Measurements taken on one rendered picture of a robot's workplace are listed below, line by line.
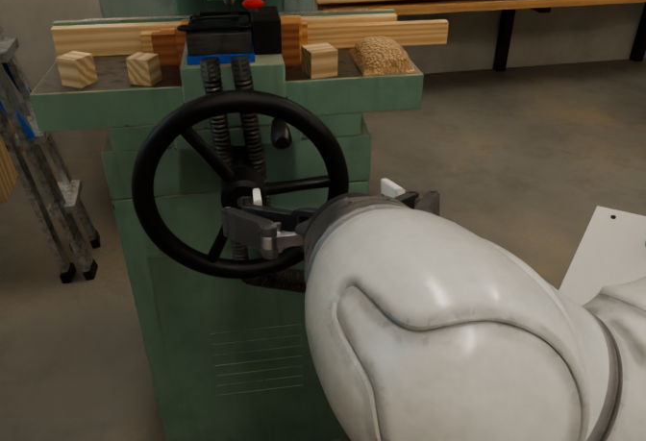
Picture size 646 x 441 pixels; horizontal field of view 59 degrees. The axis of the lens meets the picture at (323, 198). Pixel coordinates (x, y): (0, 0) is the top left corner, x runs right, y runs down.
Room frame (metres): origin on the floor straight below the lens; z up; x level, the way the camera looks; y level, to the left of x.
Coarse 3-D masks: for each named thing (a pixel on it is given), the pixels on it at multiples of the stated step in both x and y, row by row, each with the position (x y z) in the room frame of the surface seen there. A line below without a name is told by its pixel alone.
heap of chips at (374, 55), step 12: (360, 48) 0.94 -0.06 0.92; (372, 48) 0.92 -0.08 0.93; (384, 48) 0.91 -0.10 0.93; (396, 48) 0.91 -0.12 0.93; (360, 60) 0.92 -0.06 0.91; (372, 60) 0.89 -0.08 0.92; (384, 60) 0.89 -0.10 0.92; (396, 60) 0.89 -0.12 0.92; (408, 60) 0.90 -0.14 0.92; (372, 72) 0.88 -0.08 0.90; (384, 72) 0.88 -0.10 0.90; (396, 72) 0.88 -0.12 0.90; (408, 72) 0.88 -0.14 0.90
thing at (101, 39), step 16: (304, 16) 1.04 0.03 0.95; (320, 16) 1.04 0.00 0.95; (336, 16) 1.04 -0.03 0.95; (352, 16) 1.04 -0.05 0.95; (368, 16) 1.04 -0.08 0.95; (384, 16) 1.05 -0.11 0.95; (64, 32) 0.96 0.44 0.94; (80, 32) 0.97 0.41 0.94; (96, 32) 0.97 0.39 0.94; (112, 32) 0.98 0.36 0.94; (128, 32) 0.98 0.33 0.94; (64, 48) 0.96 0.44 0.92; (80, 48) 0.97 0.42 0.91; (96, 48) 0.97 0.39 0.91; (112, 48) 0.97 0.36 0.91; (128, 48) 0.98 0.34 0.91
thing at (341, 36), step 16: (144, 32) 0.98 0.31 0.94; (320, 32) 1.01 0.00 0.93; (336, 32) 1.01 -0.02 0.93; (352, 32) 1.02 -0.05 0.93; (368, 32) 1.02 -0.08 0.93; (384, 32) 1.03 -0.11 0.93; (400, 32) 1.03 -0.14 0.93; (416, 32) 1.04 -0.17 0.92; (432, 32) 1.04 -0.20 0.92; (144, 48) 0.96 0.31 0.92; (336, 48) 1.01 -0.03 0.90
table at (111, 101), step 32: (96, 64) 0.92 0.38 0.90; (352, 64) 0.92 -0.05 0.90; (32, 96) 0.79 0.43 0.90; (64, 96) 0.80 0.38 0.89; (96, 96) 0.80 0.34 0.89; (128, 96) 0.81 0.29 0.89; (160, 96) 0.82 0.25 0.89; (288, 96) 0.85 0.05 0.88; (320, 96) 0.85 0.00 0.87; (352, 96) 0.86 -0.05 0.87; (384, 96) 0.87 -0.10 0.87; (416, 96) 0.88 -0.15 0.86; (64, 128) 0.79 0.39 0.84; (288, 128) 0.75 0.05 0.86
